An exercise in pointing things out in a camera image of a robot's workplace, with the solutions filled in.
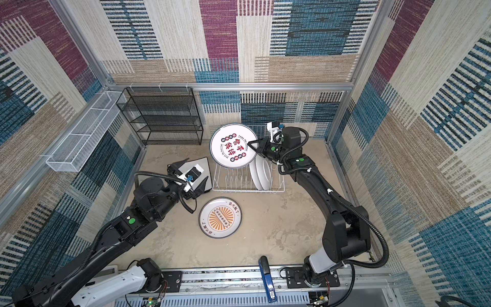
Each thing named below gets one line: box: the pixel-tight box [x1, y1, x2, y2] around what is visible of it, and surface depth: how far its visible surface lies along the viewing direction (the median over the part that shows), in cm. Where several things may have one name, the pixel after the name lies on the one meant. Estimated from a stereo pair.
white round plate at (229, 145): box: [209, 123, 258, 169], surface depth 79 cm
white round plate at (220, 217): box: [198, 196, 243, 239], surface depth 91 cm
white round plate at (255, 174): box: [249, 153, 264, 191], surface depth 89 cm
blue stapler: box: [258, 255, 278, 304], surface depth 73 cm
